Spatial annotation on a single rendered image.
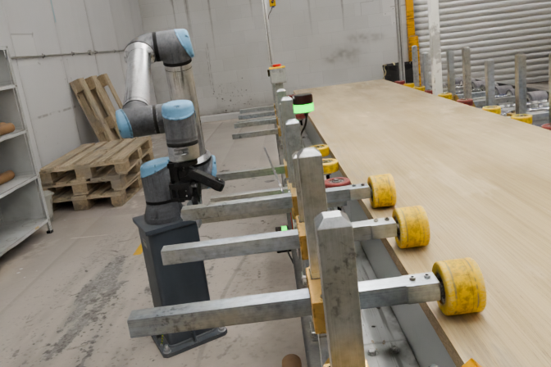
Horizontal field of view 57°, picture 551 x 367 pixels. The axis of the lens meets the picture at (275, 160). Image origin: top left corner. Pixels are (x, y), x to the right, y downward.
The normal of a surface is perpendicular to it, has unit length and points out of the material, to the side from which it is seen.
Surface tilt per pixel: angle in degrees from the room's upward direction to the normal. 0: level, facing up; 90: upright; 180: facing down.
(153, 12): 90
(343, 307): 90
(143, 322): 90
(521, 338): 0
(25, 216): 90
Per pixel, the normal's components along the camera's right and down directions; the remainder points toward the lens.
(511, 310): -0.12, -0.97
